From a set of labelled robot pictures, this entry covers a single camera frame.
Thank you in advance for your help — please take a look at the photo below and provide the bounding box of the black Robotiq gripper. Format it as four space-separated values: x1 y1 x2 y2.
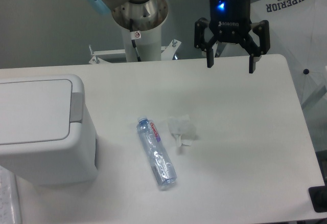
194 0 270 74

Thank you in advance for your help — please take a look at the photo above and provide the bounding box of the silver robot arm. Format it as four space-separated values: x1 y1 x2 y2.
88 0 270 73

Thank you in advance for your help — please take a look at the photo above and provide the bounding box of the white trash can lid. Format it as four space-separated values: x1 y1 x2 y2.
1 79 84 145

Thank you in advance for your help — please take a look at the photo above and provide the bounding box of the white trash can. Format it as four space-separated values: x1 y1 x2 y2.
1 74 98 185

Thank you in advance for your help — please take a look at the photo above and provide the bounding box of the white Superior umbrella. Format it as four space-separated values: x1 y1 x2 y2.
251 0 326 106

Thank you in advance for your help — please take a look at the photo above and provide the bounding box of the crumpled white tissue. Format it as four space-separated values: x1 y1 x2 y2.
167 115 196 147

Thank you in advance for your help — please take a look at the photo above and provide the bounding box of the clear plastic water bottle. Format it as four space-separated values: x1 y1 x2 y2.
136 116 177 190

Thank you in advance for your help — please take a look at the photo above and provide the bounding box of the black device at edge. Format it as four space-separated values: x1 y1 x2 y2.
308 186 326 213

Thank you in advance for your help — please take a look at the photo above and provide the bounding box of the white box bottom left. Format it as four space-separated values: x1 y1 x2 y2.
1 167 22 223

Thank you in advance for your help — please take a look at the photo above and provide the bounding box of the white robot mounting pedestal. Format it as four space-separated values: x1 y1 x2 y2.
89 26 181 64

